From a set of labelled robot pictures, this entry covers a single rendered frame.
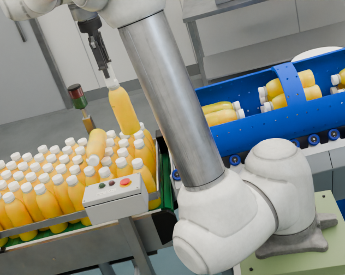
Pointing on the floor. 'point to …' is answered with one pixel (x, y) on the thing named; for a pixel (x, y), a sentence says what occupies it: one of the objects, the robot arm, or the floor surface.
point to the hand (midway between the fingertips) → (108, 75)
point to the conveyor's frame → (85, 248)
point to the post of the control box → (136, 245)
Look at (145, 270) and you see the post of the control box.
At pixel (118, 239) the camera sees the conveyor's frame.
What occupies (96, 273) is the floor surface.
